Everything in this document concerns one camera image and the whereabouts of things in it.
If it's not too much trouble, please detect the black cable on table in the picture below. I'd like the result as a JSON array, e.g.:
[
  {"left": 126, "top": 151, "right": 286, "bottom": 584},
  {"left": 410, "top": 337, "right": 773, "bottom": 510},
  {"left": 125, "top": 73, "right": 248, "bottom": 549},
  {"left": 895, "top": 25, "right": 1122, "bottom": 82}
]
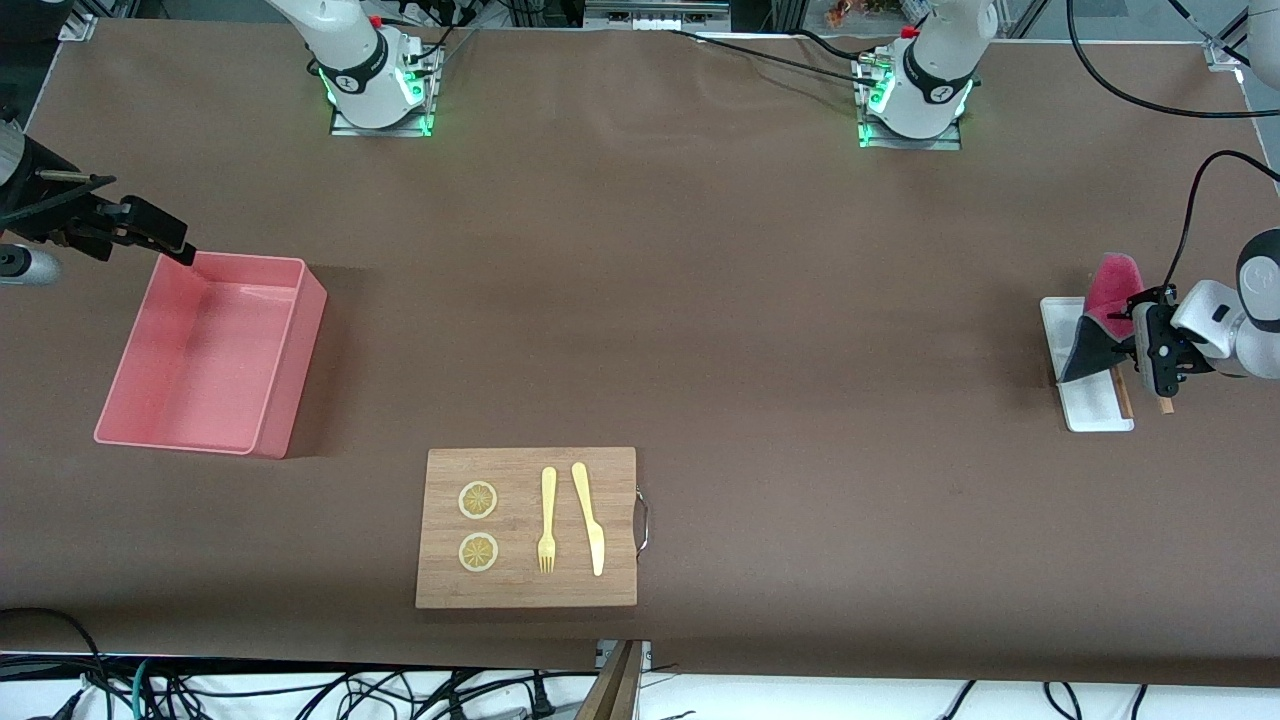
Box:
[{"left": 668, "top": 28, "right": 886, "bottom": 86}]

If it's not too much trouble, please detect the grey power strip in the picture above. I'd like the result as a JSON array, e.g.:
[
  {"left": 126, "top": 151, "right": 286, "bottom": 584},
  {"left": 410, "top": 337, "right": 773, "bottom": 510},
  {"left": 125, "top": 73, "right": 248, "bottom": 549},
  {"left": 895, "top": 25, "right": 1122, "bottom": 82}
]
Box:
[{"left": 585, "top": 0, "right": 731, "bottom": 31}]

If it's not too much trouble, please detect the pink plastic bin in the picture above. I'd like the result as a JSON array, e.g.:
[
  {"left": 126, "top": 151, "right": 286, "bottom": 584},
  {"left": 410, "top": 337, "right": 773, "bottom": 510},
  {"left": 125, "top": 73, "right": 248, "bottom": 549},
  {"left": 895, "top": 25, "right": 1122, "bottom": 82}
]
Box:
[{"left": 93, "top": 250, "right": 328, "bottom": 460}]

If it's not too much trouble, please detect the black plug with cable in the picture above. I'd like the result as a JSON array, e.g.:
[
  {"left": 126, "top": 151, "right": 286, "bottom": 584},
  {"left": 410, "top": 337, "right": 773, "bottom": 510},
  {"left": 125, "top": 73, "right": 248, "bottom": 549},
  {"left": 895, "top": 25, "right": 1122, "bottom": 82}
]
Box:
[{"left": 520, "top": 670, "right": 561, "bottom": 719}]

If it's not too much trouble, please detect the brown table cover sheet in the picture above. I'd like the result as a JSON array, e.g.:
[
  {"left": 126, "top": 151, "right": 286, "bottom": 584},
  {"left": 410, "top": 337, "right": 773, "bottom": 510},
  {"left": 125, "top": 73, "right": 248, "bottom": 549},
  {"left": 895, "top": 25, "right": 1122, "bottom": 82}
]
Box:
[{"left": 0, "top": 18, "right": 1280, "bottom": 689}]

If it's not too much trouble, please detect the wooden cutting board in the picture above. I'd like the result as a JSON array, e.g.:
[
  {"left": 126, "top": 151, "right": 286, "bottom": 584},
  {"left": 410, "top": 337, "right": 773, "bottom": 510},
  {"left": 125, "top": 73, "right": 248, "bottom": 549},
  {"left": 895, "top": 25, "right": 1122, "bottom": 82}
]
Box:
[{"left": 415, "top": 447, "right": 652, "bottom": 610}]

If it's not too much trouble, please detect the yellow plastic knife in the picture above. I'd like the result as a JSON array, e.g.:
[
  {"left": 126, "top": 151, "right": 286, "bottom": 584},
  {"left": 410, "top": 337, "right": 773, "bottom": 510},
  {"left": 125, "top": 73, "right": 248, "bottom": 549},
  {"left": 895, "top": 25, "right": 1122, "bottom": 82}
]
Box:
[{"left": 571, "top": 462, "right": 606, "bottom": 578}]

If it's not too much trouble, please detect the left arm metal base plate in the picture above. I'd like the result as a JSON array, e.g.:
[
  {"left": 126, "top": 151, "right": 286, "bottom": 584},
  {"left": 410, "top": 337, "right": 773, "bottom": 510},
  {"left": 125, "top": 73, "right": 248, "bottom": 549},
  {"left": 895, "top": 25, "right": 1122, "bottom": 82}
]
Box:
[{"left": 858, "top": 55, "right": 963, "bottom": 151}]

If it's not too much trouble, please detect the wooden plank below table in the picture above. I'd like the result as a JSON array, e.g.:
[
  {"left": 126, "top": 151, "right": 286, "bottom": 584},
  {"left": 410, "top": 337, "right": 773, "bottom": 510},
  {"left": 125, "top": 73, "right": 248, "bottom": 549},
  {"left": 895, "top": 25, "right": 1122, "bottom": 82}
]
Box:
[{"left": 578, "top": 640, "right": 646, "bottom": 720}]

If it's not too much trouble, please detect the pink and grey cloth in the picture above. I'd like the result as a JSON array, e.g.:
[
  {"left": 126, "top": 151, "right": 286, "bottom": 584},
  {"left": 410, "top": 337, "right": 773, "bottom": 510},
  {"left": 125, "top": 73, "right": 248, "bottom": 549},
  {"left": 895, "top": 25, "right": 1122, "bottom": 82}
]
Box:
[{"left": 1058, "top": 253, "right": 1146, "bottom": 385}]

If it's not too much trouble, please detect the yellow plastic fork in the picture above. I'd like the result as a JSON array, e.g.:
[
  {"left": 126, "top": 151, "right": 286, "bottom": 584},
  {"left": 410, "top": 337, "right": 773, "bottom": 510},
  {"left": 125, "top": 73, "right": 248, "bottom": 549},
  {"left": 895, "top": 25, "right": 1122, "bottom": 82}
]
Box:
[{"left": 537, "top": 467, "right": 558, "bottom": 575}]

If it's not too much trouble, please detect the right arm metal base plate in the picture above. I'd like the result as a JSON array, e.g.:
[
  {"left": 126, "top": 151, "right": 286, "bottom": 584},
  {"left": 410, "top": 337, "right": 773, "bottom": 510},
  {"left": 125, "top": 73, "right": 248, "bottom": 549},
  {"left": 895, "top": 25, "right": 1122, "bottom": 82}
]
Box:
[{"left": 330, "top": 50, "right": 433, "bottom": 138}]

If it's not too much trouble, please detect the black looped floor cable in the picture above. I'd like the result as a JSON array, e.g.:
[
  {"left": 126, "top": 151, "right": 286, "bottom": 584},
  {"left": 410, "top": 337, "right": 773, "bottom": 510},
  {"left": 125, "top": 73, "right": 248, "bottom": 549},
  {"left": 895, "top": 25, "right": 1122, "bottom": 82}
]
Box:
[{"left": 0, "top": 606, "right": 109, "bottom": 720}]

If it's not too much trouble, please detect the white rectangular tray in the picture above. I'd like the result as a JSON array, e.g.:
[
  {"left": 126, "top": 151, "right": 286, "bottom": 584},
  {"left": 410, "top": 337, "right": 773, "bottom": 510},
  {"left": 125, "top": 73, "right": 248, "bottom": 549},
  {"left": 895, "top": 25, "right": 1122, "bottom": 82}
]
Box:
[{"left": 1040, "top": 296, "right": 1135, "bottom": 432}]

